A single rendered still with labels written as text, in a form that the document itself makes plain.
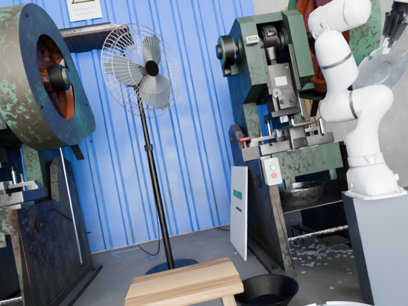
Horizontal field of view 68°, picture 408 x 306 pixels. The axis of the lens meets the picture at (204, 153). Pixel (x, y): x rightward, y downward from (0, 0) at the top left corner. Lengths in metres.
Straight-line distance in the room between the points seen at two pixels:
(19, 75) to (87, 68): 1.59
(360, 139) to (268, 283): 0.81
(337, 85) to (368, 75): 0.56
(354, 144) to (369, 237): 0.33
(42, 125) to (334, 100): 1.38
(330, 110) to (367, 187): 0.32
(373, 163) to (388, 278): 0.40
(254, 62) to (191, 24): 1.51
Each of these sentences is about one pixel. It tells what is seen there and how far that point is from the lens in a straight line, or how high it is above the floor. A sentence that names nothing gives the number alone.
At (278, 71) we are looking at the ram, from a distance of 1.95.
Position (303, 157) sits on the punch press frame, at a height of 0.59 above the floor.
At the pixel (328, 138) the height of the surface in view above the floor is 0.67.
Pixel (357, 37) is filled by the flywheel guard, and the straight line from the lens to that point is 1.87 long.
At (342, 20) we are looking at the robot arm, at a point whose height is 1.05.
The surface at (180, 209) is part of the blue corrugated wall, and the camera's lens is 3.00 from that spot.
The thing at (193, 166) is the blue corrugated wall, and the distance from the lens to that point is 2.98.
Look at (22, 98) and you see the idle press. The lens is 1.70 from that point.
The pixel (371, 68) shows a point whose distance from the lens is 1.73.
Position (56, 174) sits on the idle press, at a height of 0.78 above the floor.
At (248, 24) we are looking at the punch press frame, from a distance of 1.95.
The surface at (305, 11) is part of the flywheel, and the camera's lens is 2.43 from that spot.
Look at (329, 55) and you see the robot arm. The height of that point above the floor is 0.95.
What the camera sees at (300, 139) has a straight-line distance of 1.82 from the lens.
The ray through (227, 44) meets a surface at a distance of 1.92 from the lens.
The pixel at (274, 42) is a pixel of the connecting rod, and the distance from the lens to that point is 2.02.
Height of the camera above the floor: 0.69
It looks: 1 degrees up
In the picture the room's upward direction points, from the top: 11 degrees counter-clockwise
